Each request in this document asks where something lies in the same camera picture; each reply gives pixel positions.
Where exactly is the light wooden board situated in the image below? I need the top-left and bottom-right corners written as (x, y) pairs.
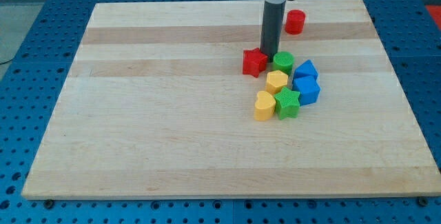
top-left (22, 0), bottom-right (440, 200)

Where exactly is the blue cube block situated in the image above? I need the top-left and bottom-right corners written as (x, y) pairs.
top-left (293, 76), bottom-right (320, 105)

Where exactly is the blue triangle block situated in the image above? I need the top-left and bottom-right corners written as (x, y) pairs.
top-left (294, 60), bottom-right (318, 80)

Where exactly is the green cylinder block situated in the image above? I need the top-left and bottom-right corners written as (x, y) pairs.
top-left (272, 51), bottom-right (295, 76)

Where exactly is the yellow hexagon block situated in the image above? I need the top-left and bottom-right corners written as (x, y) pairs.
top-left (265, 70), bottom-right (289, 95)

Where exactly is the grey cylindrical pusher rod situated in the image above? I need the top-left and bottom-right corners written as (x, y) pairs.
top-left (260, 1), bottom-right (285, 63)

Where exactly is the green star block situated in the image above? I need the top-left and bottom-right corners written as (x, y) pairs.
top-left (274, 87), bottom-right (300, 120)

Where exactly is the red star block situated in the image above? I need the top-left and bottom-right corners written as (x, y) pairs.
top-left (242, 48), bottom-right (268, 78)

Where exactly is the yellow heart block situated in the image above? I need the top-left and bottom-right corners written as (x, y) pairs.
top-left (254, 91), bottom-right (276, 121)

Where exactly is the red cylinder block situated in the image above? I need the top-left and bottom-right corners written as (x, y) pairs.
top-left (285, 10), bottom-right (306, 34)

